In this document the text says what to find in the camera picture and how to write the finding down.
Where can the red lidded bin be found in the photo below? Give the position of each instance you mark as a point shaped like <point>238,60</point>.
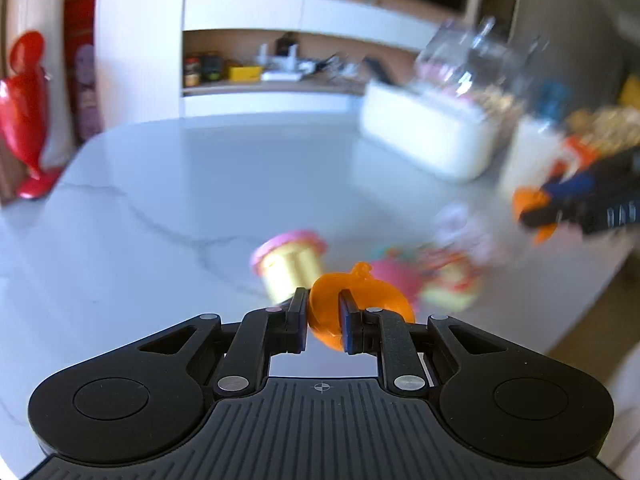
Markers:
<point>25,105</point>

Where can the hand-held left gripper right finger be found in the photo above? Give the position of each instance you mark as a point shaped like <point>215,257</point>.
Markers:
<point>348,325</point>

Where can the orange pumpkin bucket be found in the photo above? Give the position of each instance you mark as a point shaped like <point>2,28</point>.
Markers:
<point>580,152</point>

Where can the white wooden shelf unit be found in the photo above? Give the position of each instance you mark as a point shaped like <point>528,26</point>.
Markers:
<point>240,10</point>

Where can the small red-lidded jar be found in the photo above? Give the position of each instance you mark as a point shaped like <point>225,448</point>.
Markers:
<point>191,71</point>

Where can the cream electric kettle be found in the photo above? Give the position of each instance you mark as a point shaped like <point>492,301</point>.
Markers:
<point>532,160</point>

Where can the clear glass jar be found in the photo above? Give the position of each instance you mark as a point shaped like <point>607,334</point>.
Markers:
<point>470,70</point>

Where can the yellow square toy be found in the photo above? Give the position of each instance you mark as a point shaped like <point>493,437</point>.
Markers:
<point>450,280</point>

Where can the white device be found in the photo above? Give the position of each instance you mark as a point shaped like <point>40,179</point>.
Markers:
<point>282,67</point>

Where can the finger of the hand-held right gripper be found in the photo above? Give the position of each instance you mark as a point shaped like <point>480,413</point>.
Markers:
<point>600,170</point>
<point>560,215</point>

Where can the pink squishy toy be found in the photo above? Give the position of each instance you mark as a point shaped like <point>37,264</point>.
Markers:
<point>400,277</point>

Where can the cream electric pot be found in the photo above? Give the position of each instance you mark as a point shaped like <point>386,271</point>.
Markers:
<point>430,130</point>

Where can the red wall decoration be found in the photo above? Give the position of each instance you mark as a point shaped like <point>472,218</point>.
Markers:
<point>82,20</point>

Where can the pink and yellow round toy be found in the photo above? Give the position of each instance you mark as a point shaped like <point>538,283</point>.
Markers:
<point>287,265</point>

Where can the hollow orange pumpkin toy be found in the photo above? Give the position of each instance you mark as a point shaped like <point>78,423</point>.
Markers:
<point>327,310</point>

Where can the pink and white doll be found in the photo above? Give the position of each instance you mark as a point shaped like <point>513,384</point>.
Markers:
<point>465,235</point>

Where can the dark green container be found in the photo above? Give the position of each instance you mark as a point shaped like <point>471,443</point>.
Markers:
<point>211,67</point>

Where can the yellow box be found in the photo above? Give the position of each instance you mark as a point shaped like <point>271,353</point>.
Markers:
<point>245,72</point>

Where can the teal thermos bottle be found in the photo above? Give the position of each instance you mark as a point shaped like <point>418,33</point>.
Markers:
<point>554,100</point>

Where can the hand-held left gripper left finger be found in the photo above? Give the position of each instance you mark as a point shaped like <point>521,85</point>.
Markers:
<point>299,322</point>

